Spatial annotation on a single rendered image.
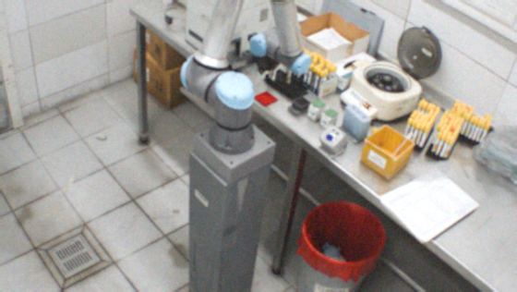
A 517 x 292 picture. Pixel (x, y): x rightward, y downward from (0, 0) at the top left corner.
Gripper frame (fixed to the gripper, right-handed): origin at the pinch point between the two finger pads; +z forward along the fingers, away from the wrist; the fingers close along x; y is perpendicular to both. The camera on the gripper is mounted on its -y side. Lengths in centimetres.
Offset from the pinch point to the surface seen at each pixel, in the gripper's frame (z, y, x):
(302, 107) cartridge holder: -13.5, 26.2, 1.1
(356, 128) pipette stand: -26, 44, 7
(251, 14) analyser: -9.6, -18.5, 8.6
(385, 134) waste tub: -32, 51, 12
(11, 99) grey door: 129, -83, -63
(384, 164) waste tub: -36, 60, 0
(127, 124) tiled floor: 129, -39, -3
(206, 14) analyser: -1.0, -28.7, -4.3
